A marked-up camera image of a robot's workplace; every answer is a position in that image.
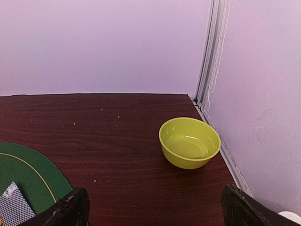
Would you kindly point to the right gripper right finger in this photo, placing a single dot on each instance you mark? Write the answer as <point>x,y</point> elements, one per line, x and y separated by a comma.
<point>240,209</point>

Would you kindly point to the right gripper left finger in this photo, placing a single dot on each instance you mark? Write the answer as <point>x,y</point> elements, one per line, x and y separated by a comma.
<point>71,210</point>

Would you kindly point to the round green poker mat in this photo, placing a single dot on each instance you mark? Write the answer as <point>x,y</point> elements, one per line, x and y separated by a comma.
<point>40,182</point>

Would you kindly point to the orange bowl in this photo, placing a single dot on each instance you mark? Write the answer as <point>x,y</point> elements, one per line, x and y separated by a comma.
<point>291,216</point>

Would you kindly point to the green bowl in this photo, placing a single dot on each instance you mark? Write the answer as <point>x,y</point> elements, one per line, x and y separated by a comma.
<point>188,143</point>

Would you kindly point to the right aluminium frame post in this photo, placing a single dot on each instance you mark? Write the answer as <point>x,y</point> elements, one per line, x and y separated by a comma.
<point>217,26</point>

